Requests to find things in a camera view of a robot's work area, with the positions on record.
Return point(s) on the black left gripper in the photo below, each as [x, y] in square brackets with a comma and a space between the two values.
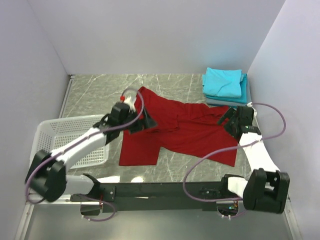
[142, 124]

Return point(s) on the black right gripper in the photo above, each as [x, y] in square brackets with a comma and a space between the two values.
[230, 112]

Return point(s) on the red t-shirt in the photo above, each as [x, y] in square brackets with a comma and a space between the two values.
[185, 128]

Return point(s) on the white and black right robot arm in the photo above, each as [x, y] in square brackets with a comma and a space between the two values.
[267, 187]

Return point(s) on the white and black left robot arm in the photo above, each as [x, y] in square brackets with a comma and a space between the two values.
[47, 175]

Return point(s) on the teal folded t-shirt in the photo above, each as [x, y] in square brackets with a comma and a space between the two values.
[245, 93]

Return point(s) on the grey folded t-shirt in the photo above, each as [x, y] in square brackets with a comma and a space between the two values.
[214, 102]

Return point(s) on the light blue folded t-shirt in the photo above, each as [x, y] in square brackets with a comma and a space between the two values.
[222, 83]

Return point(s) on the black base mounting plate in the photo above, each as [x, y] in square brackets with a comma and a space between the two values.
[151, 196]

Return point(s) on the white plastic laundry basket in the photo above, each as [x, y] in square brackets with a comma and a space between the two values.
[55, 133]

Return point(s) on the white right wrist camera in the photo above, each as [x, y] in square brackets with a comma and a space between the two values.
[251, 105]

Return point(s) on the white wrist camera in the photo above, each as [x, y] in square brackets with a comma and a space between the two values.
[251, 105]
[130, 101]

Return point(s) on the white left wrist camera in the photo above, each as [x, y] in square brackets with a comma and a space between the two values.
[130, 101]

